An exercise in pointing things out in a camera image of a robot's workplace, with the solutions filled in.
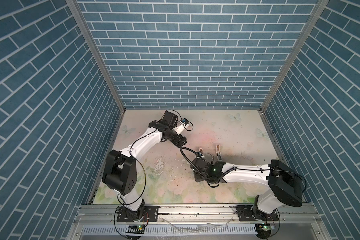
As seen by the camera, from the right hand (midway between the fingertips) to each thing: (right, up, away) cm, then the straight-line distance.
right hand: (194, 173), depth 84 cm
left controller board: (-27, -23, -12) cm, 38 cm away
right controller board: (+34, -24, -13) cm, 43 cm away
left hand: (-7, +20, +3) cm, 21 cm away
